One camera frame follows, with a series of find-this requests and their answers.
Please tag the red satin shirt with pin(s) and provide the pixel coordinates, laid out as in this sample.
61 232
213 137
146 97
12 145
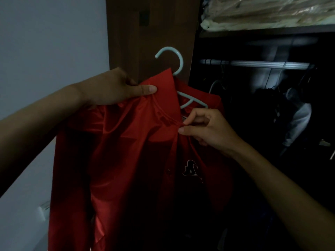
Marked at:
130 167

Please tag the person's right hand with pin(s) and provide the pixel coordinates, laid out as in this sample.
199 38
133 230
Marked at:
213 130

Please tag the person's left hand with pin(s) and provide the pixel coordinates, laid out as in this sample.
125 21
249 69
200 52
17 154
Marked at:
110 87

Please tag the white wall socket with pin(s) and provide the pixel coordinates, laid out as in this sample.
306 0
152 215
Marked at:
43 210

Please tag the person's left thumb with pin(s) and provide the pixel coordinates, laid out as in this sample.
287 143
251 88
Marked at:
142 90

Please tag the metal closet rod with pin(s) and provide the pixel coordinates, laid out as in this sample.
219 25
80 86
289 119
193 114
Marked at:
257 64

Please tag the plastic-wrapped bedding bundle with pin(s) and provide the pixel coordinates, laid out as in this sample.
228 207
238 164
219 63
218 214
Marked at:
267 11

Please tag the white hanger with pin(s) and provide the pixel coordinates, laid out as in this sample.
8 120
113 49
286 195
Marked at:
216 86

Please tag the person's left forearm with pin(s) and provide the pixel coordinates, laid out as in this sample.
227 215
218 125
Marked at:
34 128

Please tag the person's right thumb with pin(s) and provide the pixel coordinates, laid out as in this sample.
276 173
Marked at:
191 131

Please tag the dark wardrobe shelf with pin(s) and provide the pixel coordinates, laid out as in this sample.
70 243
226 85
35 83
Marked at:
267 31

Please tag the person's right forearm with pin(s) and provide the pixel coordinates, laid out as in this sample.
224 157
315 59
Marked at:
282 196

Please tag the light blue plastic hanger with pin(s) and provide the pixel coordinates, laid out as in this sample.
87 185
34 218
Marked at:
178 80

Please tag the brown wooden wardrobe panel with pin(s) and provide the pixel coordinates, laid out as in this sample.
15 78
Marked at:
149 33

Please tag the white hanging garment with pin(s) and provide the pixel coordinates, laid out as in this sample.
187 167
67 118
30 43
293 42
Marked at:
297 117

